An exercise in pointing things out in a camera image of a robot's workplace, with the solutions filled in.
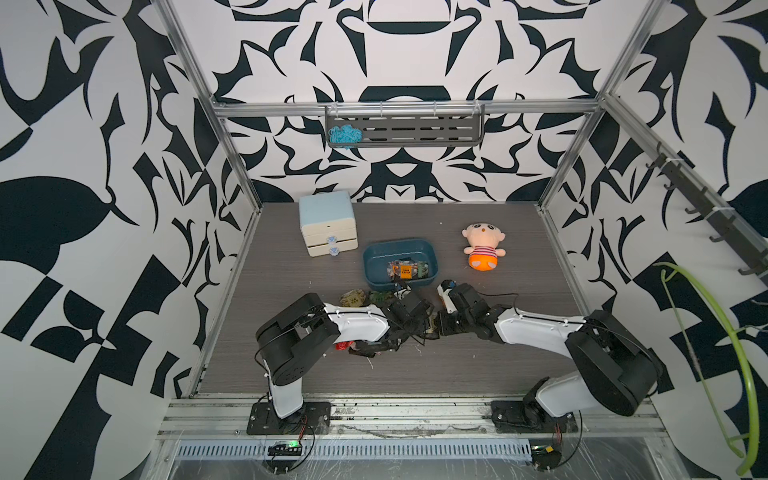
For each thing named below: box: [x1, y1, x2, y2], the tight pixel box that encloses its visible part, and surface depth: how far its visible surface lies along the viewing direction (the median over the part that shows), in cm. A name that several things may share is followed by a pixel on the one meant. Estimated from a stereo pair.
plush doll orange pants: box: [461, 222, 507, 272], surface depth 103 cm
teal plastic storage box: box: [363, 238, 439, 292], surface depth 104 cm
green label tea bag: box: [369, 291, 394, 305], surface depth 96 cm
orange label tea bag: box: [400, 265, 413, 279], surface depth 101 cm
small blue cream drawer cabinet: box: [298, 191, 358, 258], surface depth 100 cm
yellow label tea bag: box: [340, 289, 366, 307], surface depth 96 cm
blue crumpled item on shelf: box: [328, 124, 363, 150], surface depth 93 cm
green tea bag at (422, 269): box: [417, 261, 429, 279], surface depth 103 cm
